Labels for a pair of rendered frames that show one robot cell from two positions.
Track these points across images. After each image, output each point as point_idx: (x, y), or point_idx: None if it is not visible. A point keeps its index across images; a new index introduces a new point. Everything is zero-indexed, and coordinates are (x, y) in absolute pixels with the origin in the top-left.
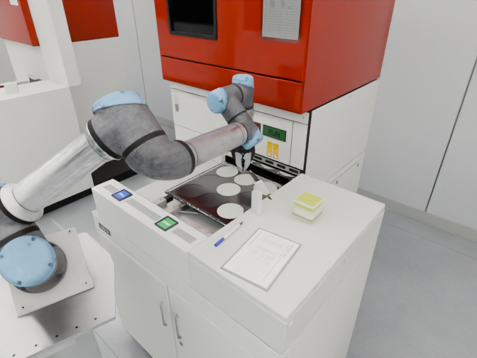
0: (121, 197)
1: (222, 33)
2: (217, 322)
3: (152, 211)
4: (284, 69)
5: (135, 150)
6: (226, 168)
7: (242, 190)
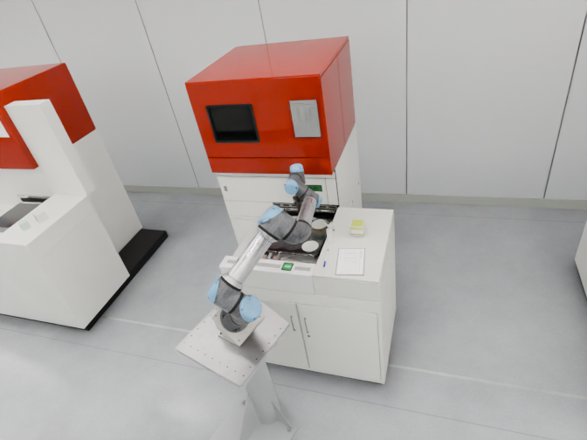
0: None
1: (264, 137)
2: (337, 305)
3: (272, 264)
4: (315, 152)
5: (292, 233)
6: None
7: None
